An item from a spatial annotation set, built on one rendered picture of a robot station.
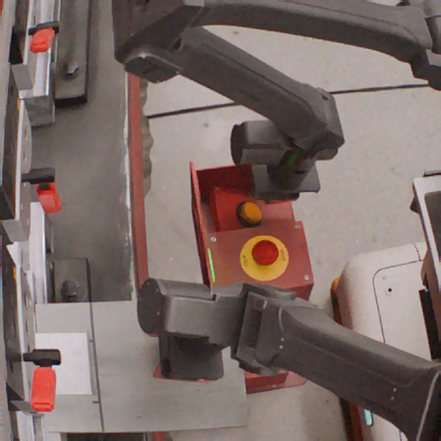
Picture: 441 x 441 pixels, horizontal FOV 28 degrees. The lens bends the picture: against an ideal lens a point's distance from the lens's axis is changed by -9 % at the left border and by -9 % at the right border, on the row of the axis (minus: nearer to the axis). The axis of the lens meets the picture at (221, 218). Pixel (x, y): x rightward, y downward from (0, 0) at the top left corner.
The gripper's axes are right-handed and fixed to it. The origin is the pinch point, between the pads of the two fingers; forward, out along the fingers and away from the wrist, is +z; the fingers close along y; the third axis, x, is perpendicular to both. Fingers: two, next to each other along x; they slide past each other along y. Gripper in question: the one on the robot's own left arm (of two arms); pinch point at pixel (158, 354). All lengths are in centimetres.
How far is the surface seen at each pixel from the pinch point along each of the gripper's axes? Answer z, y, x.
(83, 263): 16.1, -17.4, -2.4
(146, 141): 91, -84, 49
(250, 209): 18.8, -31.4, 28.2
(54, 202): -8.5, -13.9, -16.5
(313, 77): 68, -101, 88
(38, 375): -16.7, 8.9, -22.5
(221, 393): -0.6, 4.8, 8.0
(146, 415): 4.2, 7.4, -0.5
